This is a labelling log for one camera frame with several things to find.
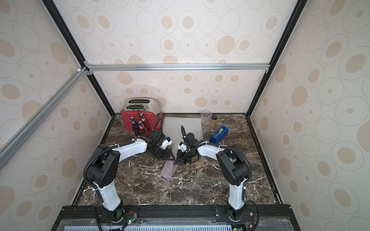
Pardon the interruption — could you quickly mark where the red drink bottle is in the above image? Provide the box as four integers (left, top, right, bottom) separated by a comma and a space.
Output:
138, 121, 148, 136
160, 161, 178, 182
139, 113, 149, 129

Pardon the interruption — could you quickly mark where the red drink bottle front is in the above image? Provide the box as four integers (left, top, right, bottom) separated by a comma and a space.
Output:
160, 161, 178, 182

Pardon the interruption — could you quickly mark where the blue tape dispenser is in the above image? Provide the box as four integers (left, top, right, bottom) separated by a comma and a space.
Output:
209, 125, 229, 144

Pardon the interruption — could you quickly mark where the single bubble wrap sheet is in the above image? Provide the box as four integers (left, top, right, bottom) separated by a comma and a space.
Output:
160, 144, 178, 182

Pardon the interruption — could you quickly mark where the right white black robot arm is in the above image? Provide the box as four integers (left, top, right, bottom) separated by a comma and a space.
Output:
173, 126, 252, 221

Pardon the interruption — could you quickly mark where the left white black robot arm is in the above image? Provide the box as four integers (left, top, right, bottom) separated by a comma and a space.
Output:
83, 129, 174, 223

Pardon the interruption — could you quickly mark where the red perforated plastic basket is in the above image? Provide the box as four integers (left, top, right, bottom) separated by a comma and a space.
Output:
120, 110, 162, 130

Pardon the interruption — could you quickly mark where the purple drink bottle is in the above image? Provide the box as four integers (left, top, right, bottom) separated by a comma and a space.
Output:
130, 116, 140, 136

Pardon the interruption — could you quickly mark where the red drink bottle back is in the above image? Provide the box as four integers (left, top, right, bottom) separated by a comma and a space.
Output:
139, 113, 149, 129

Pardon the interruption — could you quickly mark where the silver toaster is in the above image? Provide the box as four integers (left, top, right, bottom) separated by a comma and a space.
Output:
121, 98, 160, 115

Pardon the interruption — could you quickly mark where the brown spice jar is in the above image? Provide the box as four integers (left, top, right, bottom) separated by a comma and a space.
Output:
210, 115, 218, 129

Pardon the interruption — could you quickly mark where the clear drinking glass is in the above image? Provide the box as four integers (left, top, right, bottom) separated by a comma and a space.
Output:
201, 110, 212, 125

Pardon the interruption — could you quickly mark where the horizontal aluminium bar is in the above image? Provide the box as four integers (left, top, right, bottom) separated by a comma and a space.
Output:
87, 63, 270, 71

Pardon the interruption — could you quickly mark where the left diagonal aluminium bar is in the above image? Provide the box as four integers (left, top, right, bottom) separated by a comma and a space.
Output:
1, 67, 88, 168

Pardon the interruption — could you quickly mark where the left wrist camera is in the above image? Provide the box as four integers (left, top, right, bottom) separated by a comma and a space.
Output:
161, 137, 172, 150

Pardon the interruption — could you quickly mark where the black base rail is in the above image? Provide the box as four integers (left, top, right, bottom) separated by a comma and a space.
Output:
52, 203, 300, 231

